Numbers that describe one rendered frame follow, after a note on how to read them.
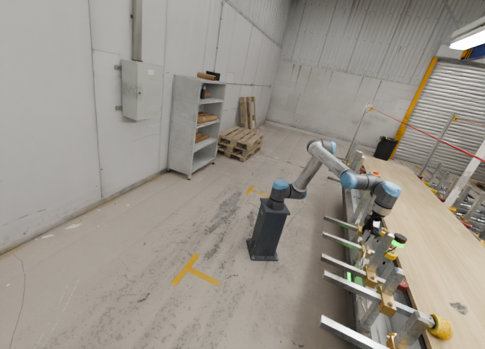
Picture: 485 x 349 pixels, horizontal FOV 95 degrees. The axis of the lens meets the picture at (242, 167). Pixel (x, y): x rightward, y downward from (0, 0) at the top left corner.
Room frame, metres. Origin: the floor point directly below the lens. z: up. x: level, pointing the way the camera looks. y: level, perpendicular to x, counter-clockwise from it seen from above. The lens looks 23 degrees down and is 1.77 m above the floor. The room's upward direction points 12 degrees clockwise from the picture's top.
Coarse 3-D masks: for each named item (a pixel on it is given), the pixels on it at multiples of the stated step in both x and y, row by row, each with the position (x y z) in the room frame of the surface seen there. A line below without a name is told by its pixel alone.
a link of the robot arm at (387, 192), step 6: (378, 186) 1.14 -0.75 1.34; (384, 186) 1.10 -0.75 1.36; (390, 186) 1.09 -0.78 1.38; (396, 186) 1.11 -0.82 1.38; (378, 192) 1.12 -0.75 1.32; (384, 192) 1.09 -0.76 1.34; (390, 192) 1.07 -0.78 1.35; (396, 192) 1.06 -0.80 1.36; (378, 198) 1.10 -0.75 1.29; (384, 198) 1.08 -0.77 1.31; (390, 198) 1.06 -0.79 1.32; (396, 198) 1.07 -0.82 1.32; (378, 204) 1.09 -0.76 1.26; (384, 204) 1.07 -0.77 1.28; (390, 204) 1.06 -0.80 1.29
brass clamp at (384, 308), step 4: (380, 284) 0.83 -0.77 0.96; (376, 288) 0.82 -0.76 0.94; (380, 288) 0.80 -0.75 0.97; (376, 292) 0.81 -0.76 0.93; (380, 292) 0.78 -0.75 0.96; (384, 296) 0.76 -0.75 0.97; (388, 296) 0.76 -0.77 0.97; (392, 296) 0.77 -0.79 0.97; (384, 300) 0.74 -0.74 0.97; (388, 300) 0.74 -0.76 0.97; (392, 300) 0.75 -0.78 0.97; (380, 304) 0.73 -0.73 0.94; (384, 304) 0.71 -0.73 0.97; (380, 308) 0.72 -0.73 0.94; (384, 308) 0.71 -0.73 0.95; (388, 308) 0.71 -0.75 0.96; (392, 308) 0.70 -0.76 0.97; (380, 312) 0.71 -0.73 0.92; (384, 312) 0.71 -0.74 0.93; (388, 312) 0.70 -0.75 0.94; (392, 312) 0.70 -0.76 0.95; (388, 316) 0.70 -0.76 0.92; (392, 316) 0.70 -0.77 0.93
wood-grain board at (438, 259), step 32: (416, 192) 2.41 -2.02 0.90; (384, 224) 1.55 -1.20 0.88; (416, 224) 1.63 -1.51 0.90; (448, 224) 1.75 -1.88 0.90; (416, 256) 1.20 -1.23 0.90; (448, 256) 1.28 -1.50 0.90; (480, 256) 1.36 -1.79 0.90; (416, 288) 0.92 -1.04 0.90; (448, 288) 0.97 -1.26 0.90; (480, 288) 1.02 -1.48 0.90; (480, 320) 0.80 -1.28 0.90
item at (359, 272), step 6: (324, 258) 1.05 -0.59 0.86; (330, 258) 1.06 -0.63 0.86; (330, 264) 1.04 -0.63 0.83; (336, 264) 1.03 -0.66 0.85; (342, 264) 1.03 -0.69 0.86; (348, 270) 1.01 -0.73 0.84; (354, 270) 1.00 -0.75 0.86; (360, 270) 1.01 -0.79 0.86; (360, 276) 0.99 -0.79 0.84; (378, 282) 0.96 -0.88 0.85; (384, 282) 0.96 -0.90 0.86; (396, 288) 0.93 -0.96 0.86
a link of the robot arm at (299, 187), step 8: (328, 144) 1.73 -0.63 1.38; (312, 160) 1.81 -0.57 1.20; (304, 168) 1.91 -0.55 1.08; (312, 168) 1.81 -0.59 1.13; (304, 176) 1.87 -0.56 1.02; (312, 176) 1.85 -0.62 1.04; (296, 184) 1.94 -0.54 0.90; (304, 184) 1.89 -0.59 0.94; (296, 192) 1.92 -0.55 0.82; (304, 192) 1.93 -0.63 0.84
